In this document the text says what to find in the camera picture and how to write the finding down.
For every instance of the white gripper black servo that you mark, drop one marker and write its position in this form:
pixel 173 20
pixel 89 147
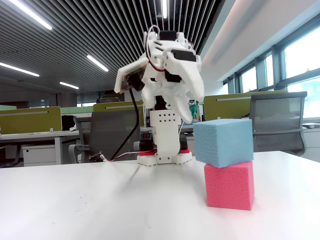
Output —
pixel 185 65

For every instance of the blue foam cube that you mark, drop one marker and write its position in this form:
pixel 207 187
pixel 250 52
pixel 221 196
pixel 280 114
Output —
pixel 222 142

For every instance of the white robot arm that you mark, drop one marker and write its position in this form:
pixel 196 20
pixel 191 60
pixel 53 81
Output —
pixel 165 135

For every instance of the white and red robot base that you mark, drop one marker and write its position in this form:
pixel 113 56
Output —
pixel 147 161

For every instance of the red foam cube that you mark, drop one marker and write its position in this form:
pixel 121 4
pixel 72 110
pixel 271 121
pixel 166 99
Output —
pixel 228 187

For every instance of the green figure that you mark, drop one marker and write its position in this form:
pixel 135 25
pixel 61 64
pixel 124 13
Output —
pixel 193 108

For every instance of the olive green desk partition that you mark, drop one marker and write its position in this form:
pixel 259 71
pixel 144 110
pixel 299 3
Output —
pixel 30 120
pixel 225 107
pixel 105 107

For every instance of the black device red display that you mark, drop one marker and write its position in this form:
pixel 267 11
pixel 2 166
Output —
pixel 146 135

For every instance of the long ceiling light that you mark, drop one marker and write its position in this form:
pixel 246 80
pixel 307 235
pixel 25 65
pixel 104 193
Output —
pixel 20 70
pixel 69 85
pixel 97 63
pixel 32 16
pixel 164 8

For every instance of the small black circuit board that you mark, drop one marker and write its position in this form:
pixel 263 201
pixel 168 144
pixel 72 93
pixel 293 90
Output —
pixel 97 157

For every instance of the dark framed window row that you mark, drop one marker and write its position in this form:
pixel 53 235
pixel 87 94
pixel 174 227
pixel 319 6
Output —
pixel 300 55

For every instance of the black bag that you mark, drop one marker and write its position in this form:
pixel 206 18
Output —
pixel 67 122

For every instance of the white office desk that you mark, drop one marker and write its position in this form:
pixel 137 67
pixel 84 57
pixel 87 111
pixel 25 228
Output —
pixel 37 136

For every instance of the white drawer cabinet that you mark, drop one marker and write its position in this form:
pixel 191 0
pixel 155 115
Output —
pixel 37 155

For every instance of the white mounted camera module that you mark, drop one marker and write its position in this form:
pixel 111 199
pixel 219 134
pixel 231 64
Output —
pixel 125 75

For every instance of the grey chair dark frame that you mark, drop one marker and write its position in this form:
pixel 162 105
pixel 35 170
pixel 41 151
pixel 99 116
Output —
pixel 275 112

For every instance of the grey chair white frame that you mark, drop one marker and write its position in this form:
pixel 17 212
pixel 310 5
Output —
pixel 107 132

